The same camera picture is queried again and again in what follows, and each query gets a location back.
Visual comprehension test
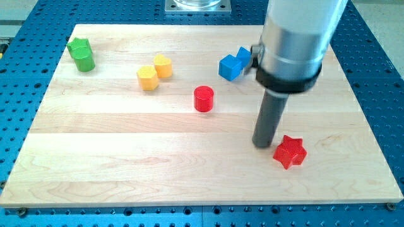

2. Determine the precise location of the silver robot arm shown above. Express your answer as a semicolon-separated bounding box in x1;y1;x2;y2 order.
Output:
256;0;347;94

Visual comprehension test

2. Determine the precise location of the blue block behind cube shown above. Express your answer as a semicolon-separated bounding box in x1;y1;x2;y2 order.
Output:
236;47;251;69

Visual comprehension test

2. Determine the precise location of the red cylinder block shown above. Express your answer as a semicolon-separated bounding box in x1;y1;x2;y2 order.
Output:
194;86;214;112

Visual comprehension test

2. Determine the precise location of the yellow heart block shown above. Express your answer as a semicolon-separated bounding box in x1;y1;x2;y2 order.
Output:
153;54;172;78

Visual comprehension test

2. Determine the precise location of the light wooden board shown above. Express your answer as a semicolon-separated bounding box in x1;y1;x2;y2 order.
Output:
1;24;403;208

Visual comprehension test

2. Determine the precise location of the yellow hexagon block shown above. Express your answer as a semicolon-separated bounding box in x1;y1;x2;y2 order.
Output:
136;66;159;91

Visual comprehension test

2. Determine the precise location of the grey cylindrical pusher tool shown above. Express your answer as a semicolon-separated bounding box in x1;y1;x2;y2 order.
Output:
252;89;288;148

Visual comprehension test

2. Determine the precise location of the red star block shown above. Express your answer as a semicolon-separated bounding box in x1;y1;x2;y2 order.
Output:
273;135;307;170

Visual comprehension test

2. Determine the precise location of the green cylinder block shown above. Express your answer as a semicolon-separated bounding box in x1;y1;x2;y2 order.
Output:
72;47;95;72

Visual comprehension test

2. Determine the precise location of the green star block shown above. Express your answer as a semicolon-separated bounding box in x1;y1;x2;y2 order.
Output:
67;38;92;59

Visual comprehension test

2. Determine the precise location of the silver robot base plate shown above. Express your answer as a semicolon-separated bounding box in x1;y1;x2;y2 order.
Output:
164;0;232;14

